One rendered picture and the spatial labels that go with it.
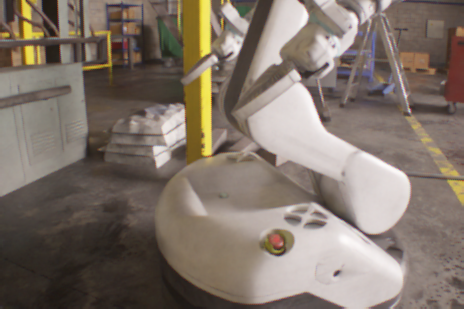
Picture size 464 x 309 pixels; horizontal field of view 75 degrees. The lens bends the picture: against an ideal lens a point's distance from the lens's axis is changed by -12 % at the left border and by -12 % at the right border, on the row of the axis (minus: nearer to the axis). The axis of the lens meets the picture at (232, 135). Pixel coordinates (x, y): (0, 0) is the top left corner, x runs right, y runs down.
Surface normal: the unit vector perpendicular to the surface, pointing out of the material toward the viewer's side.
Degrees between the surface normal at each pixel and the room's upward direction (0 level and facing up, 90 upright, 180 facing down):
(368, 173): 90
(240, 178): 73
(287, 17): 90
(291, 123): 90
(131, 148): 66
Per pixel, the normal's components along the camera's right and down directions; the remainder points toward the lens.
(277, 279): 0.31, 0.26
